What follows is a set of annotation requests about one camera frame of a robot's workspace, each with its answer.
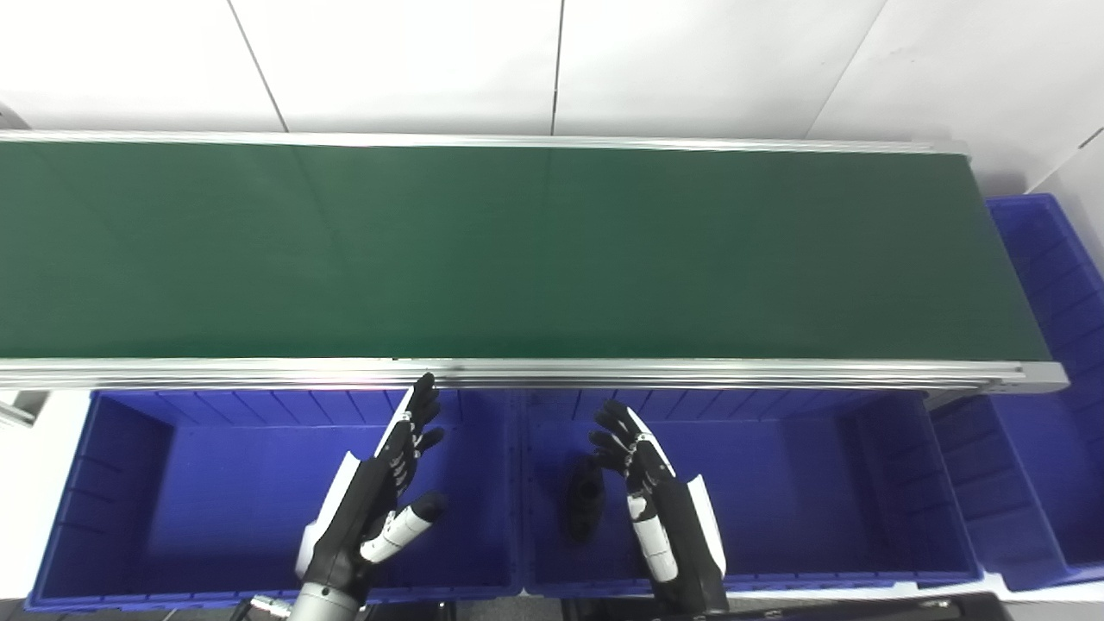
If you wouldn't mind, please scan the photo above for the blue plastic bin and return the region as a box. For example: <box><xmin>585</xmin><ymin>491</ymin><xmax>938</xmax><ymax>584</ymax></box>
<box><xmin>521</xmin><ymin>388</ymin><xmax>984</xmax><ymax>598</ymax></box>
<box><xmin>24</xmin><ymin>388</ymin><xmax>525</xmax><ymax>612</ymax></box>
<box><xmin>930</xmin><ymin>193</ymin><xmax>1104</xmax><ymax>593</ymax></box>

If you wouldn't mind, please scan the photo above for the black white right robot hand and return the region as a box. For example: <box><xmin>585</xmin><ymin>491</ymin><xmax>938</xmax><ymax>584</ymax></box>
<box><xmin>589</xmin><ymin>398</ymin><xmax>728</xmax><ymax>615</ymax></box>

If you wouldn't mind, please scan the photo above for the black flanged machine part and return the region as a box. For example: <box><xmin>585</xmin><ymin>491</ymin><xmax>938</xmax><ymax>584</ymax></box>
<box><xmin>565</xmin><ymin>455</ymin><xmax>607</xmax><ymax>544</ymax></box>

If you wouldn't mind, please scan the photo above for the green conveyor belt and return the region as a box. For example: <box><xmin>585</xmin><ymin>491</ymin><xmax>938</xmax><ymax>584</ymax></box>
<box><xmin>0</xmin><ymin>141</ymin><xmax>1053</xmax><ymax>363</ymax></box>
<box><xmin>0</xmin><ymin>129</ymin><xmax>1070</xmax><ymax>428</ymax></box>

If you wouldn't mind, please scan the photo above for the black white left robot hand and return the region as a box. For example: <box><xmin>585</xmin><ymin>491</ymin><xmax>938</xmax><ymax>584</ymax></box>
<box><xmin>295</xmin><ymin>373</ymin><xmax>449</xmax><ymax>609</ymax></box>

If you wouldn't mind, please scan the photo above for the aluminium conveyor leg strut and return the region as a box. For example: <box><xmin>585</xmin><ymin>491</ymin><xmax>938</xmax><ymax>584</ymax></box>
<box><xmin>0</xmin><ymin>390</ymin><xmax>51</xmax><ymax>430</ymax></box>

